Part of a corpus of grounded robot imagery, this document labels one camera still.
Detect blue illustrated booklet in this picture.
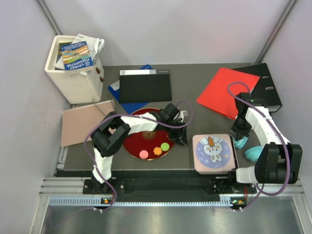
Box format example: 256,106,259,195
61,41,94,71

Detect teal macaron upper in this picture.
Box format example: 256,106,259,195
234,136,248,149

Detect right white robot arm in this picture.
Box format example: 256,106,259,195
227,93,303,193

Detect red folder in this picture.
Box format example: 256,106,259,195
196,68,260,119

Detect white paper stack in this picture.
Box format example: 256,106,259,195
54,34,105,70

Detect orange flower cookie lower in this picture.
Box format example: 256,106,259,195
153,147,162,156

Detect green sandwich cookie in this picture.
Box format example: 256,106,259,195
160,142,170,152

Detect silver tin lid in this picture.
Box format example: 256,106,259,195
192,133,236,173

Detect cookie tin with paper cups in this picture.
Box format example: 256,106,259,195
195,135,239,176

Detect red round lacquer tray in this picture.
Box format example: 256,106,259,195
122,107,176,161

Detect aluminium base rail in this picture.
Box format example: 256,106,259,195
39,177,308,209

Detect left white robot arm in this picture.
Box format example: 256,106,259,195
86,103,188,194

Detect black ring binder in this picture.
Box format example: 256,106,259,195
233,63,282,113

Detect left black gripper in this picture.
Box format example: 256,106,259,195
164,119,188,146

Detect pink sandwich cookie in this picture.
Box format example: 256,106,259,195
139,150,149,159

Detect white storage bin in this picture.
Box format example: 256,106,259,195
44,35,104,104

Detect pink notebook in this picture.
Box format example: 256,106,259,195
60,105,103,147

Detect black folder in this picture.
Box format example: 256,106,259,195
119,69,172,103

